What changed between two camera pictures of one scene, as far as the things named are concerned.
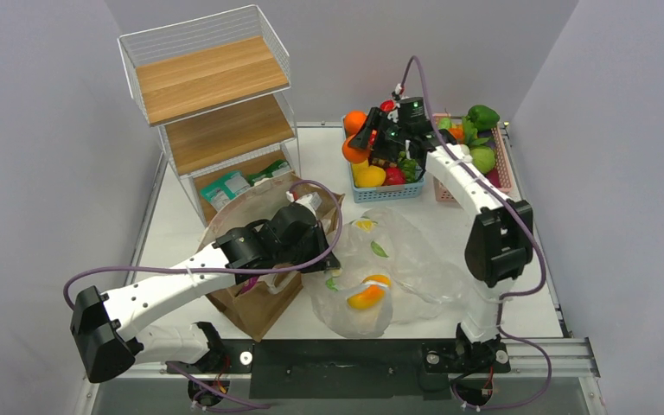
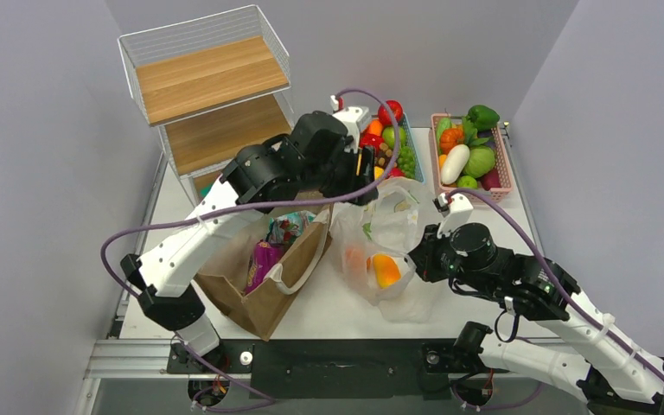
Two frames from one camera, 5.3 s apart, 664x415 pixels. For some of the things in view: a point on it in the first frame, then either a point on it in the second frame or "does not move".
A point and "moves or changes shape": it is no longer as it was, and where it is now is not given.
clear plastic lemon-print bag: (391, 271) moves or changes shape
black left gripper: (319, 238) to (359, 171)
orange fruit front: (354, 155) moves or changes shape
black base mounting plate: (400, 368) does not move
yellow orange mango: (373, 295) to (387, 270)
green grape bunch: (408, 167) does not move
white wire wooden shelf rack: (219, 86) does not move
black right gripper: (363, 141) to (423, 255)
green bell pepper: (483, 118) does not move
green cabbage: (483, 158) does not move
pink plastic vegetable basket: (501, 162) does not move
